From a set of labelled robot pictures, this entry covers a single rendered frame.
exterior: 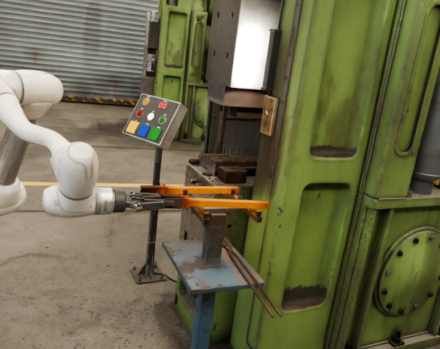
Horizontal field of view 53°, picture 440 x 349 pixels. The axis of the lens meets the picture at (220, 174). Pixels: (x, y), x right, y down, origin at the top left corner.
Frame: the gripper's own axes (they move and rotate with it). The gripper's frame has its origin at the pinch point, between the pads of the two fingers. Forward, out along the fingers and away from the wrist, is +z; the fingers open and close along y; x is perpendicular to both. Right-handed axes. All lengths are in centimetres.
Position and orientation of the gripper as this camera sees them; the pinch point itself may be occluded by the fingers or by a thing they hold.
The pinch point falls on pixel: (172, 201)
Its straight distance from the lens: 154.2
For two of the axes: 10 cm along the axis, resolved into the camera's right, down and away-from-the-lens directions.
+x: 1.4, -9.5, -2.8
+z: 9.2, 0.3, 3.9
